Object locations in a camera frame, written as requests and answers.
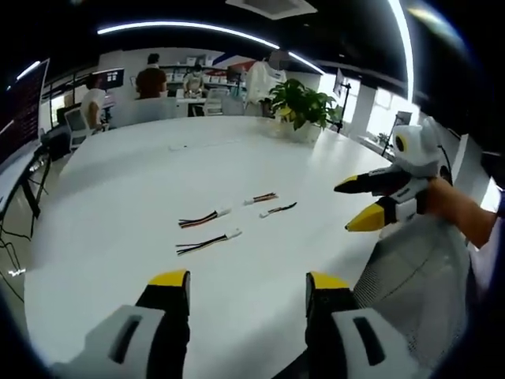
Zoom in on small background screen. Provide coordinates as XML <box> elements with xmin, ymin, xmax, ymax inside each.
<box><xmin>103</xmin><ymin>67</ymin><xmax>125</xmax><ymax>90</ymax></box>

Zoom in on curved ceiling light strip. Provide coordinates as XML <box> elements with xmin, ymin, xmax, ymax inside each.
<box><xmin>95</xmin><ymin>21</ymin><xmax>282</xmax><ymax>51</ymax></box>

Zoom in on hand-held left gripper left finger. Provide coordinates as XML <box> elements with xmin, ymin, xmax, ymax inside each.
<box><xmin>50</xmin><ymin>268</ymin><xmax>193</xmax><ymax>379</ymax></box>

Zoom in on ceiling air vent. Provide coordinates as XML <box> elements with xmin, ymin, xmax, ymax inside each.
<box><xmin>224</xmin><ymin>0</ymin><xmax>318</xmax><ymax>15</ymax></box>

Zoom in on short ceiling light strip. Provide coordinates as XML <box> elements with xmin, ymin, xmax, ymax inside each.
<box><xmin>286</xmin><ymin>50</ymin><xmax>327</xmax><ymax>75</ymax></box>

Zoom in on green potted plant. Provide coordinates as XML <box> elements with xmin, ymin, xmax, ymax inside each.
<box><xmin>267</xmin><ymin>77</ymin><xmax>345</xmax><ymax>141</ymax></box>

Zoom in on JST connector with dark wires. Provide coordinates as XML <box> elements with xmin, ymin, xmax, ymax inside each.
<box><xmin>258</xmin><ymin>201</ymin><xmax>298</xmax><ymax>220</ymax></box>

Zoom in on long ceiling light strip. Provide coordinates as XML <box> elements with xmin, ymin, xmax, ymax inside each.
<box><xmin>387</xmin><ymin>0</ymin><xmax>416</xmax><ymax>108</ymax></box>

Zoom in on black floor cables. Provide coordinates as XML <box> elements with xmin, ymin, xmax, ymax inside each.
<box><xmin>0</xmin><ymin>223</ymin><xmax>29</xmax><ymax>280</ymax></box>

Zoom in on black tripod stand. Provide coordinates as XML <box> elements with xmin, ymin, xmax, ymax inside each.
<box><xmin>332</xmin><ymin>68</ymin><xmax>355</xmax><ymax>136</ymax></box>

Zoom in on large dark monitor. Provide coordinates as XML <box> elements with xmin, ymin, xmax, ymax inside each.
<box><xmin>0</xmin><ymin>58</ymin><xmax>51</xmax><ymax>169</ymax></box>

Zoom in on JST connector with orange wires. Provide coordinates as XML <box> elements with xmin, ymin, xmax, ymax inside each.
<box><xmin>241</xmin><ymin>191</ymin><xmax>279</xmax><ymax>208</ymax></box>

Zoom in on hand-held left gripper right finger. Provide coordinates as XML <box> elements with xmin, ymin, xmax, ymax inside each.
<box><xmin>305</xmin><ymin>271</ymin><xmax>435</xmax><ymax>379</ymax></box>

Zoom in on white mesh bag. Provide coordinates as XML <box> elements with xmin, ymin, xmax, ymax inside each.
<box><xmin>353</xmin><ymin>219</ymin><xmax>477</xmax><ymax>374</ymax></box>

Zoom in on JST connector with long wires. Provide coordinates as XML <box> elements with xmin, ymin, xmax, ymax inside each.
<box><xmin>174</xmin><ymin>228</ymin><xmax>243</xmax><ymax>257</ymax></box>

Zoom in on white mesh office chair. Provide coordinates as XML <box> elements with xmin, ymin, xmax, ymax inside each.
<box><xmin>204</xmin><ymin>88</ymin><xmax>230</xmax><ymax>116</ymax></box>

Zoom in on JST connector with striped wires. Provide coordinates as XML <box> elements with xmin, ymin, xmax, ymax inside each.
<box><xmin>178</xmin><ymin>208</ymin><xmax>232</xmax><ymax>231</ymax></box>

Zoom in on person's purple sleeve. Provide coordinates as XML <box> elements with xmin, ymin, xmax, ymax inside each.
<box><xmin>467</xmin><ymin>188</ymin><xmax>505</xmax><ymax>305</ymax></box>

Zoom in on small ceiling light strip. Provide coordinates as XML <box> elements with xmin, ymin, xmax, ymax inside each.
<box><xmin>15</xmin><ymin>60</ymin><xmax>43</xmax><ymax>81</ymax></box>

